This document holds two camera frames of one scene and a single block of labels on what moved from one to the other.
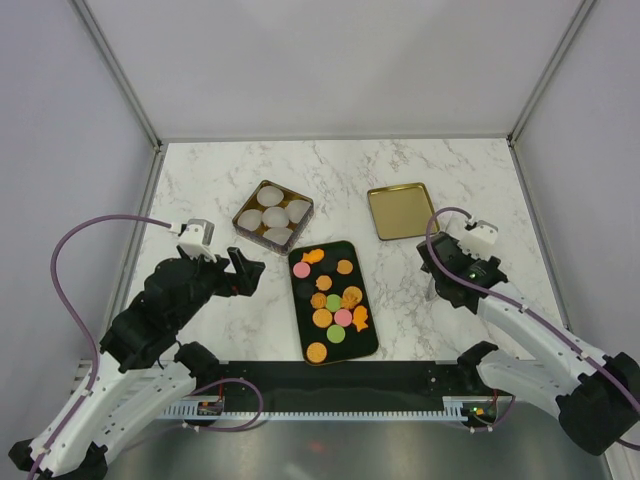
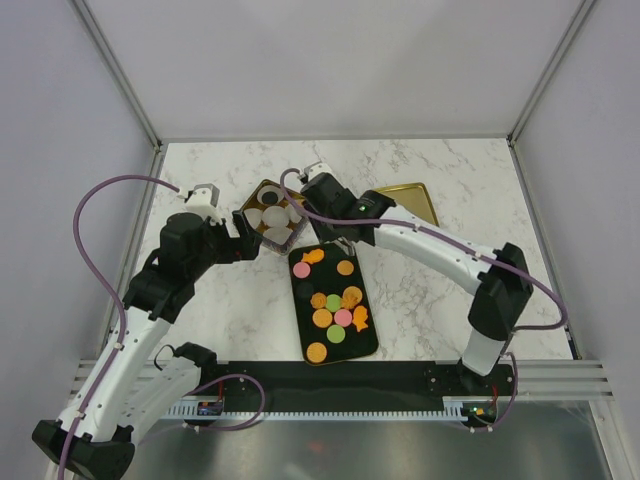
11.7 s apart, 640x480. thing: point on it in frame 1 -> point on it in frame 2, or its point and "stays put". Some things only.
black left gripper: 245,281 -> 237,249
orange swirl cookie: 318,300 stays put
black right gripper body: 470,260 -> 328,231
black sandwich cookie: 304,289 stays put
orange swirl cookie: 351,297 stays put
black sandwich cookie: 329,265 -> 269,197
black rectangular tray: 333,308 stays put
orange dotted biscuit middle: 322,318 stays put
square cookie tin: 274,217 stays put
